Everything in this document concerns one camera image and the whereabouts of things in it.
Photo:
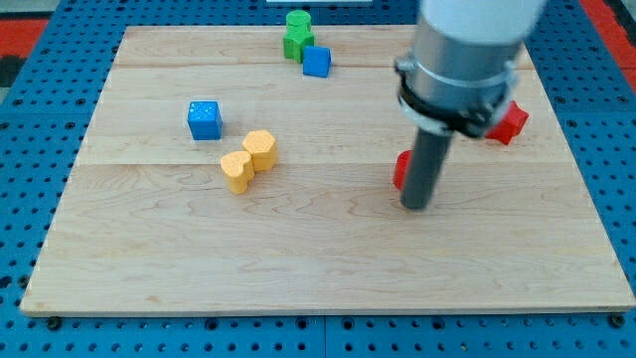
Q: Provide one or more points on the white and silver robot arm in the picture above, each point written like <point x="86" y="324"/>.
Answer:
<point x="460" y="69"/>

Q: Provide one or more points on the yellow hexagon block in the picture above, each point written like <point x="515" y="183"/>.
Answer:
<point x="262" y="146"/>

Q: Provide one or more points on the yellow heart block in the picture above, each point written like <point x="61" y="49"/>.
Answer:
<point x="238" y="170"/>

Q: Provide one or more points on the red round block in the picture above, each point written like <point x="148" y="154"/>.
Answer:
<point x="400" y="168"/>

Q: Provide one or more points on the light wooden board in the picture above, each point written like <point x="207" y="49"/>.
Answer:
<point x="147" y="225"/>

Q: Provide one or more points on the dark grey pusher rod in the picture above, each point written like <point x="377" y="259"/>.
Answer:
<point x="426" y="160"/>

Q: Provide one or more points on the blue cube block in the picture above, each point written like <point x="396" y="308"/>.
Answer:
<point x="204" y="120"/>

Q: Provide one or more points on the green star block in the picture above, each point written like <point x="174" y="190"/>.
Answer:
<point x="294" y="42"/>

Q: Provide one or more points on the green cylinder block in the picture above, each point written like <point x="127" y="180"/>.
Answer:
<point x="298" y="21"/>

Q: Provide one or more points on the red star block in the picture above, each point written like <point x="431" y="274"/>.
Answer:
<point x="511" y="124"/>

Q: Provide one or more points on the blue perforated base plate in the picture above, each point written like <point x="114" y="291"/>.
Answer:
<point x="47" y="110"/>

